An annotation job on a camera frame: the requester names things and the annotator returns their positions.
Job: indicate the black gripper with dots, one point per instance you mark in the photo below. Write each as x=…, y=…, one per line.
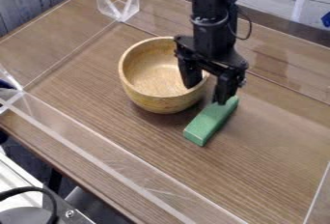
x=209, y=51

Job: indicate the brown wooden bowl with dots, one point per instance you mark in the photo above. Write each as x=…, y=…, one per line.
x=152, y=78

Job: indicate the green rectangular block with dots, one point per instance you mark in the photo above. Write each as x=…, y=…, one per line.
x=209, y=121

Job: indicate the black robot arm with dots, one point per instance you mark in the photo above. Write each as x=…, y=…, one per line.
x=214, y=10

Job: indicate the white container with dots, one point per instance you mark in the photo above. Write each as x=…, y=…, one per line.
x=313, y=13

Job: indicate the clear acrylic front barrier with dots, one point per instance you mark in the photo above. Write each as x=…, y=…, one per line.
x=117, y=175

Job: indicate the clear acrylic corner bracket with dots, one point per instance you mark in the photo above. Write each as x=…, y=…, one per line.
x=120, y=10

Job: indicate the grey metal bracket with screw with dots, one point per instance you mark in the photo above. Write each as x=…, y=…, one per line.
x=69, y=214

